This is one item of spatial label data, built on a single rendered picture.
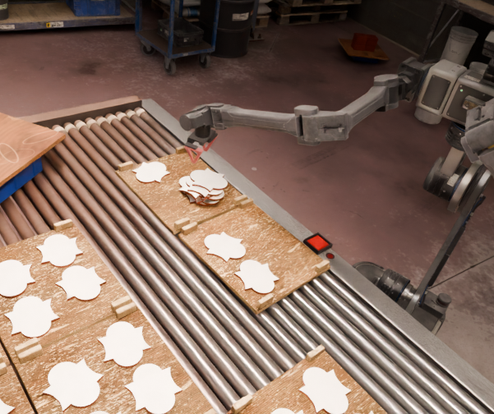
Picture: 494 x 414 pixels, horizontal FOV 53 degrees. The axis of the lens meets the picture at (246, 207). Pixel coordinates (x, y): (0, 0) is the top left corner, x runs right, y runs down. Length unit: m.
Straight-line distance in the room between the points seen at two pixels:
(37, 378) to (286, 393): 0.63
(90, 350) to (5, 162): 0.78
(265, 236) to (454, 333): 1.63
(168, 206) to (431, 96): 1.01
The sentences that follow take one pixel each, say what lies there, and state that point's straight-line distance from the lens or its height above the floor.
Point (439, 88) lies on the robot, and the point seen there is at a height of 1.47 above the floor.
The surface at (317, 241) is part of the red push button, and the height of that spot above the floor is 0.93.
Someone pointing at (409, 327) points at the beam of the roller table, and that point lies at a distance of 1.70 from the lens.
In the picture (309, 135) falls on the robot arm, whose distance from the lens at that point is 1.46.
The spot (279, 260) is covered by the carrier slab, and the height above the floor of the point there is 0.94.
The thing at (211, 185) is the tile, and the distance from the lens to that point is 1.85.
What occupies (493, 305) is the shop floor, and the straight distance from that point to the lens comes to 3.42.
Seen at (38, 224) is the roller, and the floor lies 0.92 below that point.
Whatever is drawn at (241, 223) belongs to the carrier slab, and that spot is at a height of 0.94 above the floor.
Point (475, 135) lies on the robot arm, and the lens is 1.35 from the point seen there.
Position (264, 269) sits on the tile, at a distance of 1.64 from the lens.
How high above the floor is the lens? 2.10
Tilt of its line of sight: 38 degrees down
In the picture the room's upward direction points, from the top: 11 degrees clockwise
